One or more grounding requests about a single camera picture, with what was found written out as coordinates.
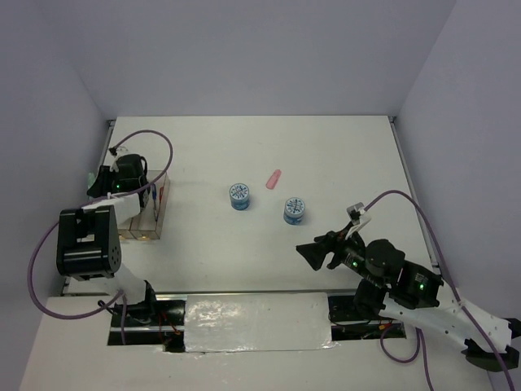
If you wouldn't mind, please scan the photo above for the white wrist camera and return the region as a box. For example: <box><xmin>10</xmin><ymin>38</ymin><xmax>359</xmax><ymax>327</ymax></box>
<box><xmin>346</xmin><ymin>203</ymin><xmax>371</xmax><ymax>238</ymax></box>
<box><xmin>109</xmin><ymin>146</ymin><xmax>129</xmax><ymax>172</ymax></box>

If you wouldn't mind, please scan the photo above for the pink eraser case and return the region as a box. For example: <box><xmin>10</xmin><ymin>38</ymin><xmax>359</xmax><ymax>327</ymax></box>
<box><xmin>265</xmin><ymin>169</ymin><xmax>282</xmax><ymax>190</ymax></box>

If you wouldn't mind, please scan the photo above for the blue pen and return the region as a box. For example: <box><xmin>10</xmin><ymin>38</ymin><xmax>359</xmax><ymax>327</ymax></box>
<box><xmin>151</xmin><ymin>184</ymin><xmax>159</xmax><ymax>222</ymax></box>

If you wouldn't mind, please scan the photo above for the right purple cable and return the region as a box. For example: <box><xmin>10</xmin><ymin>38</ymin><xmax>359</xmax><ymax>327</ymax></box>
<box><xmin>361</xmin><ymin>189</ymin><xmax>516</xmax><ymax>391</ymax></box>

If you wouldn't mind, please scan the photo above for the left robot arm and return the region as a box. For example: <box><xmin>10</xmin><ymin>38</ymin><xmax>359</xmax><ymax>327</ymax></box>
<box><xmin>56</xmin><ymin>153</ymin><xmax>160</xmax><ymax>325</ymax></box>

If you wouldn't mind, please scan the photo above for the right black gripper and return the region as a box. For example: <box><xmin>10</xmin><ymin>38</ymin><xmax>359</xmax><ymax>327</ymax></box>
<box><xmin>294</xmin><ymin>221</ymin><xmax>384</xmax><ymax>287</ymax></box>

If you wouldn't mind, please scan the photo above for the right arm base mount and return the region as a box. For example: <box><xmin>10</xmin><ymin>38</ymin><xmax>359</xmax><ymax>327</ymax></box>
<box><xmin>326</xmin><ymin>280</ymin><xmax>406</xmax><ymax>342</ymax></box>

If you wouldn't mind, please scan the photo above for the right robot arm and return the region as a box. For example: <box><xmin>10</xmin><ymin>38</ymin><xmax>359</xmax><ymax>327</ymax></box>
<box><xmin>296</xmin><ymin>231</ymin><xmax>520</xmax><ymax>372</ymax></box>

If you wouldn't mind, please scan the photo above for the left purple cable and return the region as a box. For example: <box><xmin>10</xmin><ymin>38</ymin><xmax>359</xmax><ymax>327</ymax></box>
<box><xmin>27</xmin><ymin>129</ymin><xmax>175</xmax><ymax>345</ymax></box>

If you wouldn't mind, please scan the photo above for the blue jar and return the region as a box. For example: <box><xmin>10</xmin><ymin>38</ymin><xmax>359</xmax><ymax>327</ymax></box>
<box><xmin>229</xmin><ymin>183</ymin><xmax>250</xmax><ymax>211</ymax></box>
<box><xmin>283</xmin><ymin>197</ymin><xmax>306</xmax><ymax>225</ymax></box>

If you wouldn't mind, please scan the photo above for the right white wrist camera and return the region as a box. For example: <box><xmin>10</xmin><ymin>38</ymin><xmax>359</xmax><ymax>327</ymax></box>
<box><xmin>346</xmin><ymin>203</ymin><xmax>371</xmax><ymax>238</ymax></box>

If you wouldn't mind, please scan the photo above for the purple cable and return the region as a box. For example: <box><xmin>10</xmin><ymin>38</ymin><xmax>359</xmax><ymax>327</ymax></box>
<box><xmin>27</xmin><ymin>129</ymin><xmax>175</xmax><ymax>345</ymax></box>
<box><xmin>361</xmin><ymin>189</ymin><xmax>516</xmax><ymax>391</ymax></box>

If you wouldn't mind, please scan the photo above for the green eraser case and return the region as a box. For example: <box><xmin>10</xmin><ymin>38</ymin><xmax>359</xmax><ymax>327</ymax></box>
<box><xmin>87</xmin><ymin>173</ymin><xmax>96</xmax><ymax>188</ymax></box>

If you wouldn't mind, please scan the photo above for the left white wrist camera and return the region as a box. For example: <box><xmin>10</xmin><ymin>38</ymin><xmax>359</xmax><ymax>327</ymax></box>
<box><xmin>109</xmin><ymin>146</ymin><xmax>129</xmax><ymax>172</ymax></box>

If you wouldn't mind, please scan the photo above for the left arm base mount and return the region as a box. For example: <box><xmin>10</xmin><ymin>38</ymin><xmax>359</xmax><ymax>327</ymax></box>
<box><xmin>107</xmin><ymin>296</ymin><xmax>186</xmax><ymax>354</ymax></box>

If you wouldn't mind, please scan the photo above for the clear compartment organizer tray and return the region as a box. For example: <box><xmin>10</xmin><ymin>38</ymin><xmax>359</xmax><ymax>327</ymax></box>
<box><xmin>85</xmin><ymin>169</ymin><xmax>172</xmax><ymax>242</ymax></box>

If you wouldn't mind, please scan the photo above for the silver taped cover plate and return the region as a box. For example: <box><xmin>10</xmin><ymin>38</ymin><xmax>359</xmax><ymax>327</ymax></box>
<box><xmin>184</xmin><ymin>292</ymin><xmax>335</xmax><ymax>353</ymax></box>

